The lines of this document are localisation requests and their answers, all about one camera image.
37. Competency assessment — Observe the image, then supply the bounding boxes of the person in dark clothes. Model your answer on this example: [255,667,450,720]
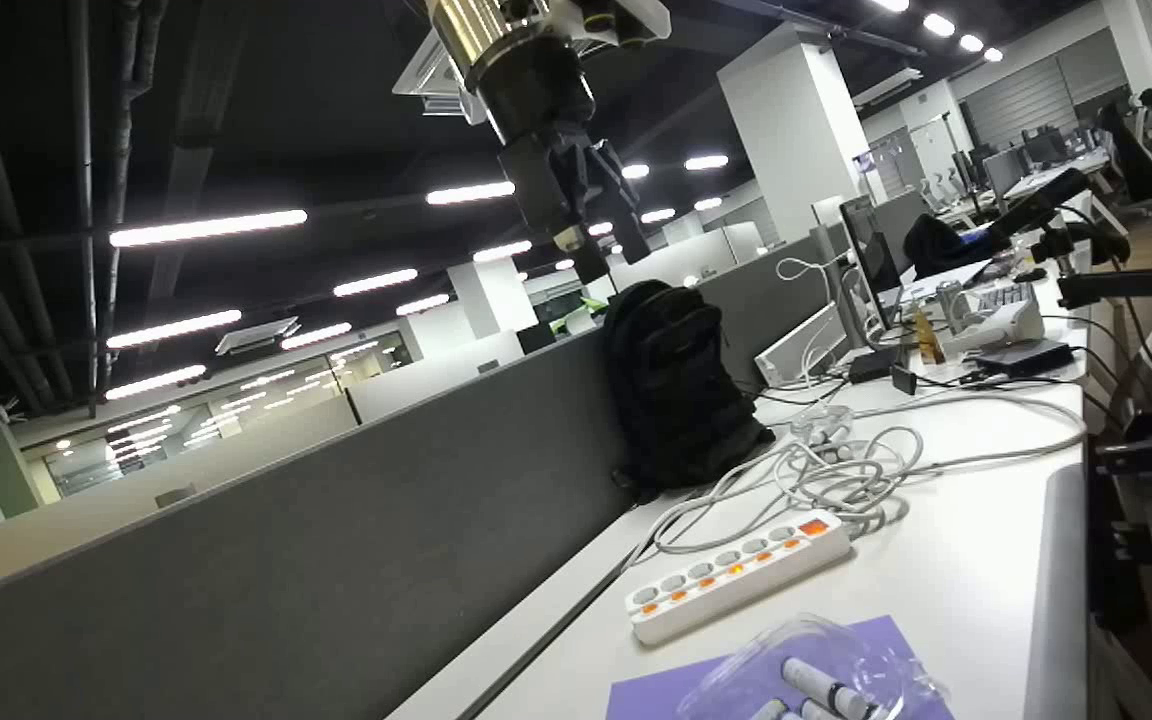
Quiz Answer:
[1099,103,1152,203]

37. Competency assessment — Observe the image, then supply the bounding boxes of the computer monitor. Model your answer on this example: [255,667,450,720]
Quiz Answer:
[839,198,909,329]

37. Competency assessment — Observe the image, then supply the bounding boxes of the grey desk partition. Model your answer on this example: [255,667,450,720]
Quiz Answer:
[0,225,858,720]

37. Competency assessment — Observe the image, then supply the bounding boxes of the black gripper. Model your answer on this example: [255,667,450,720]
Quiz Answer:
[505,125,651,284]

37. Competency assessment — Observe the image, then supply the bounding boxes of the white box device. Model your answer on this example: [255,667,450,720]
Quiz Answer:
[939,284,1044,354]

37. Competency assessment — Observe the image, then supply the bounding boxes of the black camera tripod arm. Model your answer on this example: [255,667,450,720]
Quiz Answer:
[982,168,1152,309]

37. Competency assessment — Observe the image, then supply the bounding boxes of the white power strip orange switches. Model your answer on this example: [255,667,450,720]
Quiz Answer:
[626,512,851,649]

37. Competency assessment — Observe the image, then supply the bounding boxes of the grey marker pen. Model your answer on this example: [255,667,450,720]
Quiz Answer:
[785,655,889,720]
[748,701,805,720]

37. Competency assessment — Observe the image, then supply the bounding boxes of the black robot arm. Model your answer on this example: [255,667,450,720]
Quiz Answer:
[422,0,673,281]

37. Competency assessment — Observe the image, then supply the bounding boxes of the clear plastic bag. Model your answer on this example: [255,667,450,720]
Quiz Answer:
[708,613,942,720]

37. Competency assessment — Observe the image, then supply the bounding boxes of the black laptop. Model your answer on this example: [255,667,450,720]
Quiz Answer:
[973,341,1071,377]

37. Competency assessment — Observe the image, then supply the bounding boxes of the yellow bottle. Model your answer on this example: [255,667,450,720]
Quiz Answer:
[912,314,942,366]

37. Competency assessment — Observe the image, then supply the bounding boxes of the white power strip cable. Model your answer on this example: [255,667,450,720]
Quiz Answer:
[626,390,1091,570]

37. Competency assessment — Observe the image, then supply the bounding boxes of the black backpack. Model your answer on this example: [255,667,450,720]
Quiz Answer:
[604,281,773,495]

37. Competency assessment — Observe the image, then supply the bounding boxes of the purple mat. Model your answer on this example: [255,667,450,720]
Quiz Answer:
[604,613,960,720]

